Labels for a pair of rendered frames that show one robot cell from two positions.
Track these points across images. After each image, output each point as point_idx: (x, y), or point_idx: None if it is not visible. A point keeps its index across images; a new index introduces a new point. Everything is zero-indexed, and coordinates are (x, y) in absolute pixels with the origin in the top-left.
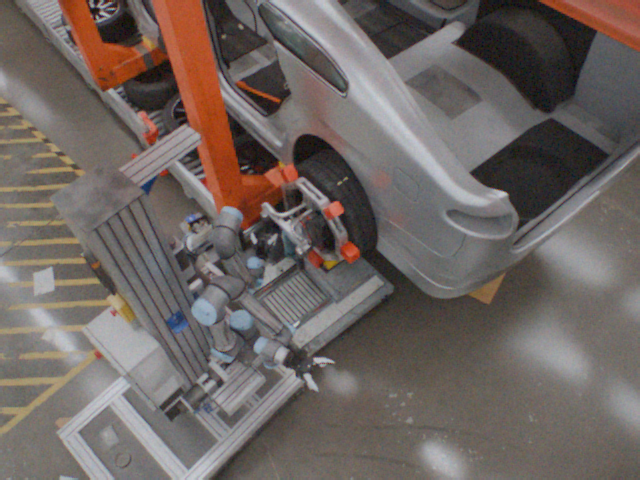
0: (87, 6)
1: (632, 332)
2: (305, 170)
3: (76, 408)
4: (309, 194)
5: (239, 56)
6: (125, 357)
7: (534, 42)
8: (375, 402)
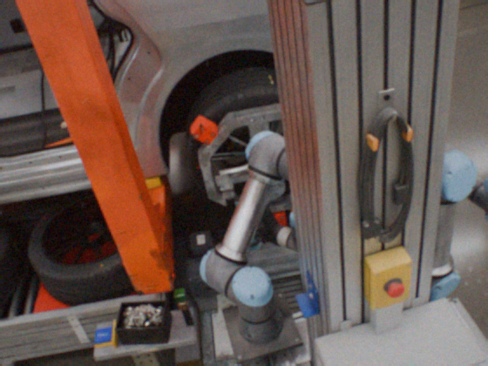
0: None
1: (467, 98)
2: (223, 105)
3: None
4: (260, 114)
5: None
6: (452, 354)
7: None
8: (457, 292)
